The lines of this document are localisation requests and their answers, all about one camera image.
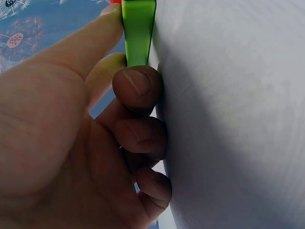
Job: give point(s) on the person's left hand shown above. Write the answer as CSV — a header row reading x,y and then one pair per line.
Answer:
x,y
52,133

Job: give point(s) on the person's left thumb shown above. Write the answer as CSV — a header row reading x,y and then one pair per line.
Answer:
x,y
90,35

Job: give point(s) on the green plastic piece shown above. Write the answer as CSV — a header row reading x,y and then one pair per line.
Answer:
x,y
138,33

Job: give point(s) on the small red piece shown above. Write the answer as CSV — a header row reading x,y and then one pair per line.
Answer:
x,y
115,1

